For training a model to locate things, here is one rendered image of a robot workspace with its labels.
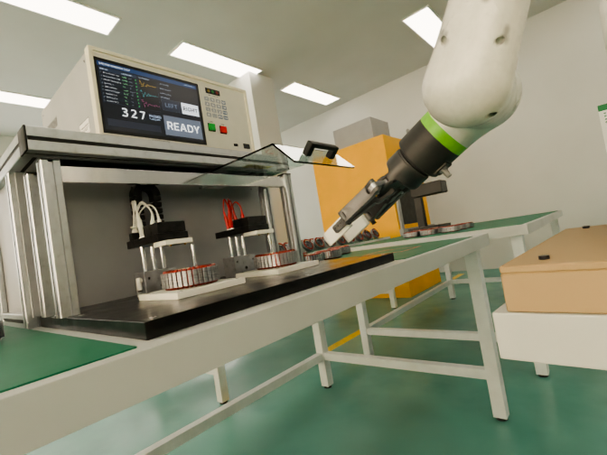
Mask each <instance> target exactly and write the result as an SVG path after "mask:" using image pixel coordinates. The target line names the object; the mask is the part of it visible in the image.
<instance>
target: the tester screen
mask: <svg viewBox="0 0 607 455"><path fill-rule="evenodd" d="M97 66H98V78H99V85H100V91H101V97H102V104H103V111H104V118H105V124H106V129H108V130H116V131H123V132H129V133H137V134H144V135H157V136H164V137H171V138H178V139H185V140H192V141H199V142H204V138H203V140H201V139H194V138H187V137H180V136H174V135H167V134H166V133H165V127H164V120H163V115H166V116H175V117H179V118H185V119H190V120H195V121H201V115H200V110H199V115H200V117H198V116H190V115H185V114H180V113H175V112H171V111H165V110H163V107H162V100H161V98H164V99H169V100H172V101H177V102H182V103H185V104H190V105H194V106H198V109H199V103H198V98H197V91H196V86H193V85H189V84H186V83H182V82H179V81H175V80H171V79H166V78H162V77H158V76H155V75H152V74H148V73H144V72H141V71H138V70H131V69H128V68H124V67H121V66H117V65H114V64H110V63H107V62H104V61H100V60H97ZM120 107H127V108H132V109H137V110H142V111H146V114H147V119H148V121H143V120H137V119H131V118H125V117H121V112H120ZM108 118H112V119H118V120H124V121H130V122H136V123H142V124H148V125H159V126H160V127H161V130H162V132H161V133H159V132H153V131H146V130H139V129H133V128H126V127H120V126H112V125H108V122H107V119H108Z"/></svg>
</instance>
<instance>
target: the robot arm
mask: <svg viewBox="0 0 607 455"><path fill-rule="evenodd" d="M530 2H531V0H448V4H447V6H446V10H445V13H444V18H443V22H442V25H441V28H440V31H439V33H438V37H437V40H436V43H435V46H434V50H433V53H432V56H431V59H430V61H429V63H428V66H427V69H426V72H425V76H424V80H423V85H422V95H423V100H424V103H425V106H426V107H427V110H428V111H427V112H426V113H425V114H424V115H423V117H422V118H421V119H420V120H419V121H418V122H417V123H416V124H415V125H414V126H413V127H412V128H411V129H410V130H409V129H407V130H406V135H405V136H404V137H403V138H402V139H401V140H400V141H399V147H400V149H398V150H397V151H396V152H395V153H394V154H393V155H392V156H391V157H390V158H389V159H388V161H387V168H388V173H386V174H385V175H384V176H382V177H380V178H379V179H378V180H377V181H375V180H374V179H370V180H369V181H368V182H367V184H366V185H365V187H364V188H363V189H362V190H361V191H360V192H359V193H358V194H357V195H356V196H355V197H354V198H353V199H352V200H351V201H350V202H349V203H347V204H346V205H345V206H344V207H343V208H342V209H341V210H340V211H339V212H338V215H339V216H340V217H339V218H338V219H337V220H336V221H335V222H334V224H333V225H332V226H331V227H330V228H329V229H328V230H327V231H326V232H325V233H324V234H323V235H322V236H323V237H324V238H325V240H326V241H327V243H328V244H329V246H332V245H333V244H334V243H335V242H336V241H338V240H339V239H340V238H341V237H342V236H344V237H345V239H346V240H347V242H348V243H350V242H351V241H352V240H353V239H354V238H355V237H356V236H357V235H358V234H359V233H360V232H361V231H362V230H363V229H364V228H366V227H367V226H368V225H369V224H370V223H371V224H372V225H374V224H376V223H377V222H376V221H375V219H380V218H381V217H382V216H383V215H384V214H385V213H386V212H387V211H388V210H389V209H390V208H391V207H392V206H393V205H394V204H395V203H396V202H397V201H398V200H399V199H400V198H401V197H402V196H403V195H405V194H406V193H407V192H409V190H415V189H417V188H418V187H419V186H420V185H421V184H422V183H423V182H424V181H425V180H426V179H428V177H429V176H431V177H437V176H438V175H439V176H440V175H442V174H443V175H444V176H446V178H449V177H451V176H452V174H451V173H450V172H449V171H448V168H449V167H451V166H452V162H453V161H454V160H455V159H456V158H458V157H459V156H460V155H461V154H462V153H463V152H464V151H465V150H466V149H468V148H469V147H470V146H471V145H472V144H473V143H475V142H476V141H477V140H478V139H480V138H481V137H482V136H484V135H485V134H487V133H488V132H489V131H491V130H493V129H494V128H496V127H498V126H499V125H502V124H503V123H504V122H506V121H507V120H508V119H509V118H510V117H511V116H512V115H513V114H514V112H515V111H516V109H517V108H518V105H519V102H520V100H521V97H522V81H521V77H520V76H519V74H518V72H517V65H518V56H519V51H520V46H521V42H522V37H523V33H524V29H525V25H526V20H527V17H528V9H529V6H530ZM599 13H600V18H601V24H602V34H603V39H604V44H605V50H606V54H607V0H601V2H600V7H599ZM376 196H377V197H376ZM364 214H365V215H364Z"/></svg>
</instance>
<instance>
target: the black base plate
mask: <svg viewBox="0 0 607 455"><path fill-rule="evenodd" d="M393 261H395V259H394V254H393V253H386V254H378V255H363V256H354V257H347V258H339V259H331V260H322V261H319V264H318V265H314V266H310V267H306V268H303V269H299V270H295V271H292V272H288V273H284V274H277V275H267V276H256V277H246V278H245V279H246V282H245V283H242V284H238V285H234V286H230V287H227V288H223V289H219V290H216V291H212V292H206V293H202V294H198V295H194V296H191V297H187V298H183V299H180V300H160V301H139V298H137V295H135V296H131V297H126V298H123V299H118V300H114V301H110V302H102V303H98V304H93V305H90V306H85V307H81V308H79V309H80V314H78V315H74V316H69V317H66V318H62V319H60V318H58V319H57V318H56V315H53V316H51V317H46V318H44V317H42V316H41V317H40V319H41V326H42V327H44V328H52V329H59V330H72V331H79V332H87V333H93V334H100V335H108V336H115V337H122V338H129V339H142V340H150V339H155V338H158V337H161V336H163V335H166V334H169V333H172V332H175V331H178V330H183V329H186V328H189V327H191V326H194V325H197V324H200V323H203V322H206V321H209V320H214V319H217V318H219V317H222V316H225V315H228V314H231V313H234V312H237V311H242V310H245V309H247V308H250V307H253V306H256V305H259V304H262V303H265V302H270V301H272V300H275V299H278V298H281V297H284V296H287V295H290V294H293V293H298V292H300V291H303V290H306V289H309V288H312V287H314V286H318V285H321V284H324V283H328V282H331V281H334V280H337V279H340V278H342V277H346V276H349V275H352V274H356V273H359V272H362V271H365V270H368V269H370V268H374V267H377V266H380V265H384V264H387V263H390V262H393Z"/></svg>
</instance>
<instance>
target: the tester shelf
mask: <svg viewBox="0 0 607 455"><path fill-rule="evenodd" d="M249 153H252V152H246V151H238V150H230V149H222V148H215V147H208V146H199V145H192V144H177V143H170V142H162V141H155V140H146V139H139V138H131V137H124V136H116V135H102V134H93V133H86V132H79V131H71V130H63V129H55V128H48V127H40V126H32V125H22V126H21V128H20V129H19V131H18V132H17V134H16V136H15V137H14V139H13V141H12V142H11V143H10V144H9V146H8V147H7V149H6V150H5V152H4V154H3V155H2V157H1V158H0V190H1V189H2V188H3V187H4V186H5V176H6V174H7V173H8V172H37V169H36V163H35V162H36V161H37V160H38V159H39V158H40V157H42V158H55V159H60V163H61V166H71V167H89V168H107V169H125V170H142V171H160V172H195V173H206V172H209V171H211V170H213V169H216V168H218V167H220V166H222V165H224V164H226V163H230V162H232V161H234V160H236V159H238V158H240V157H242V156H244V155H247V154H249Z"/></svg>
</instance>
